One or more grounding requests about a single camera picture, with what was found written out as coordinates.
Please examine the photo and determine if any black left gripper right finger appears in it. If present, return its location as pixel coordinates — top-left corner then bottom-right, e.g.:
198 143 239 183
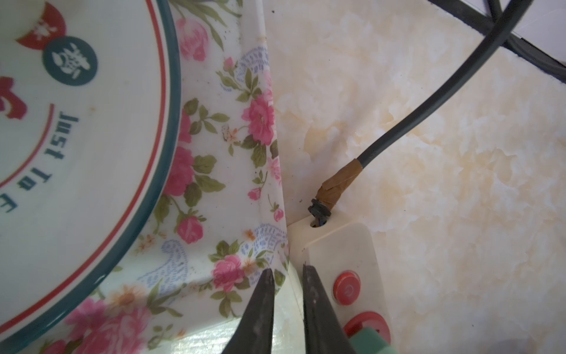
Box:
302 265 355 354

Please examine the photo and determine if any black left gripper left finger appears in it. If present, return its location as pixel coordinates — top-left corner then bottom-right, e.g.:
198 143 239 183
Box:
222 268 276 354

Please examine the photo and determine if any green charger on strip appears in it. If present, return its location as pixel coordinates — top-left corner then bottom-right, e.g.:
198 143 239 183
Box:
349 327 398 354

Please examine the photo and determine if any white power strip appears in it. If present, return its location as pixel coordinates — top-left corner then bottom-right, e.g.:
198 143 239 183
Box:
287 212 393 347

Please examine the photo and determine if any floral placemat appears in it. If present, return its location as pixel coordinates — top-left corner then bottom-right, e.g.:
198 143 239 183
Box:
17 1 287 353

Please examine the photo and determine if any white patterned plate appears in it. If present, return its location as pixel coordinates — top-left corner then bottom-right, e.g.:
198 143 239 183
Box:
1 1 181 353

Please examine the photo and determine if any black power strip cord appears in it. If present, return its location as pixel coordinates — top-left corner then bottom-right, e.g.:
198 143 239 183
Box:
307 0 536 227

